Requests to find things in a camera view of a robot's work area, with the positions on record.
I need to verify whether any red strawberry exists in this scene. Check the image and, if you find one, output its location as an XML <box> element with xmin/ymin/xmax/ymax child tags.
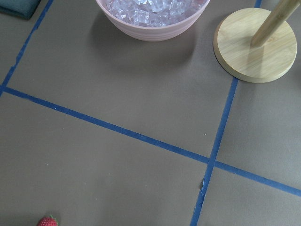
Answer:
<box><xmin>37</xmin><ymin>215</ymin><xmax>58</xmax><ymax>226</ymax></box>

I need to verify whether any pink bowl with ice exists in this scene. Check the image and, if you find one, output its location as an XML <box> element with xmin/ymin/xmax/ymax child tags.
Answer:
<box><xmin>96</xmin><ymin>0</ymin><xmax>210</xmax><ymax>41</ymax></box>

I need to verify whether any wooden paper towel stand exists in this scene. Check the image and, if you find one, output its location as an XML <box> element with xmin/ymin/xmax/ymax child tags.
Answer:
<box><xmin>213</xmin><ymin>0</ymin><xmax>301</xmax><ymax>83</ymax></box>

